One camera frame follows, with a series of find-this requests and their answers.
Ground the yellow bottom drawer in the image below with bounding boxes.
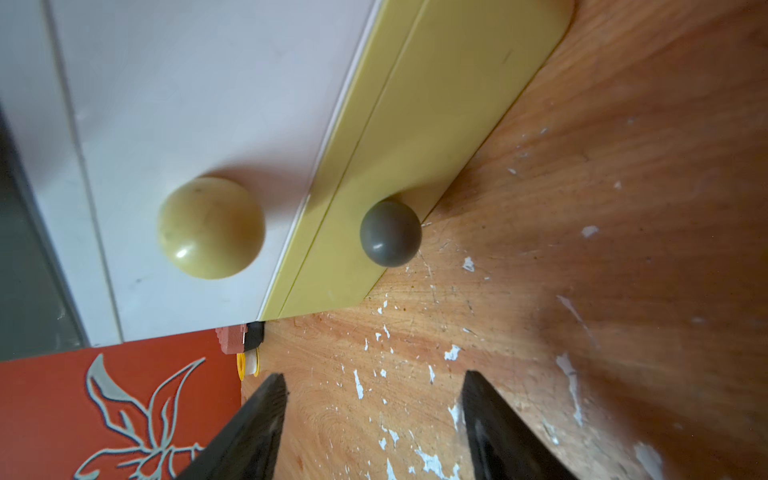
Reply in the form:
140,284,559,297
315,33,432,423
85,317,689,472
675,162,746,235
261,1,576,321

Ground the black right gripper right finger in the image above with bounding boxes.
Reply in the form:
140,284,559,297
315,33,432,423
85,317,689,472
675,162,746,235
461,370,576,480

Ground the white drawer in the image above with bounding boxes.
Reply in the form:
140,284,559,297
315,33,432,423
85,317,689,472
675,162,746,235
1,1,384,347

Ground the yellow tape roll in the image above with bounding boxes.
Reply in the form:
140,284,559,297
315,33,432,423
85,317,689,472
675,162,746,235
236,348,261,381

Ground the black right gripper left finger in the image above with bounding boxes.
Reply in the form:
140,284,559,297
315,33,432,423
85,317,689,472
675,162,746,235
178,373,288,480

